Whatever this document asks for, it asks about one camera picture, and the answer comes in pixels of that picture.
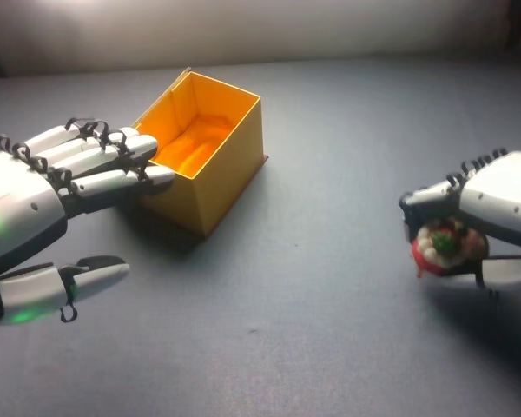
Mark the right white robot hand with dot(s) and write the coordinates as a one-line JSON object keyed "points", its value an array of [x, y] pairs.
{"points": [[499, 195]]}

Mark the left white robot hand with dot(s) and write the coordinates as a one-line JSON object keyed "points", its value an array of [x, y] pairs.
{"points": [[21, 204]]}

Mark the red and white toy food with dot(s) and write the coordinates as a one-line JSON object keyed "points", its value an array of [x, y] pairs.
{"points": [[443, 246]]}

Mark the yellow box with red lid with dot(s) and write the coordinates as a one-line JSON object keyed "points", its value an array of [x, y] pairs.
{"points": [[226, 182]]}

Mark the grey table cloth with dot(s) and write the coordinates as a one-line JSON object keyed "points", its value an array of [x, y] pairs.
{"points": [[308, 326]]}

